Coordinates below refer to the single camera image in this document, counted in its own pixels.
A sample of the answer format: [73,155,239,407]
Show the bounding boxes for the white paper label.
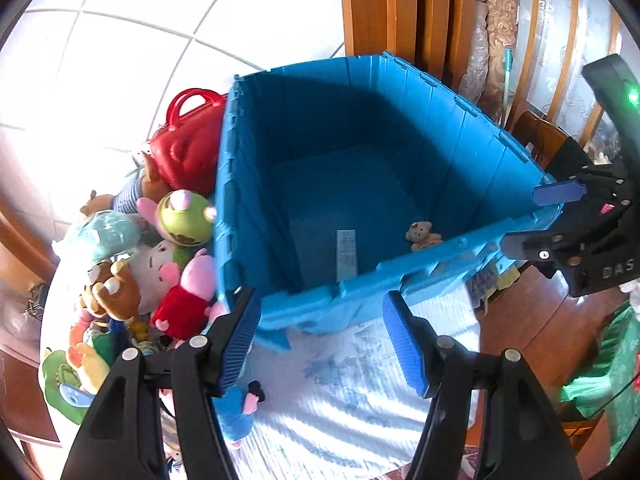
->
[336,229,357,283]

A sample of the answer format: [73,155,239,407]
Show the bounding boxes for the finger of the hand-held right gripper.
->
[500,230,597,279]
[532,176,627,208]

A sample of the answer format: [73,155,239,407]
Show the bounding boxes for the yellow patterned fabric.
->
[467,255,522,313]

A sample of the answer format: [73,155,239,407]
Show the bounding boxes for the white quilted blanket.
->
[220,280,483,480]

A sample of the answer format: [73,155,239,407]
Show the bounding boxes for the wooden wardrobe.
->
[339,0,483,91]

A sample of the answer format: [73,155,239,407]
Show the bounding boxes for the patterned brown curtain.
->
[457,0,523,126]

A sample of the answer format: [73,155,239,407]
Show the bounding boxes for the small beige teddy bear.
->
[405,220,445,253]

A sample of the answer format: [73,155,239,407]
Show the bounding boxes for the green cloth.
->
[559,302,640,463]

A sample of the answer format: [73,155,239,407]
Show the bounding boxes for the blue plastic storage container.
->
[212,51,563,353]

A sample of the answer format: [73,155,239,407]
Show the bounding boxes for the red toy handbag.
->
[148,87,231,196]

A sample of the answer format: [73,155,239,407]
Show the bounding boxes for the brown wooden furniture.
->
[0,195,61,446]

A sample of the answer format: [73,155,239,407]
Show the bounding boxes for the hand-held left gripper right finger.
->
[382,291,583,480]

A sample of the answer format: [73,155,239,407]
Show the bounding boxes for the pink pig plush blue body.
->
[215,379,267,450]

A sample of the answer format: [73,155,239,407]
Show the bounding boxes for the pile of plush toys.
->
[41,150,232,471]

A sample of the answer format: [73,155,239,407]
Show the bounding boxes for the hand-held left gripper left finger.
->
[60,287,262,480]

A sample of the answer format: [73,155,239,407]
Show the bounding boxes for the wooden chair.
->
[510,110,568,171]

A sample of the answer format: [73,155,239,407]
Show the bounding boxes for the white lace curtain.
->
[505,0,626,146]

